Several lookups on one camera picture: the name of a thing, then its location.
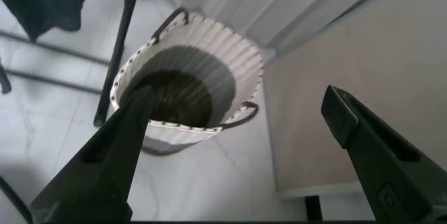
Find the black cable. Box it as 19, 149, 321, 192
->
0, 174, 35, 224

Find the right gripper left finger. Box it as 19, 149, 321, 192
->
29, 84, 156, 223

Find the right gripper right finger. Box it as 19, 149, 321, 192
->
321, 84, 447, 224

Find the white laundry basket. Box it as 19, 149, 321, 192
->
109, 6, 264, 157

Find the dark grey long-sleeved shirt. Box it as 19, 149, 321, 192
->
0, 0, 116, 42

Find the white curtain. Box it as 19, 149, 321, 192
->
138, 0, 406, 59

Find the black clothes rack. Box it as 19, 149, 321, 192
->
0, 0, 145, 128

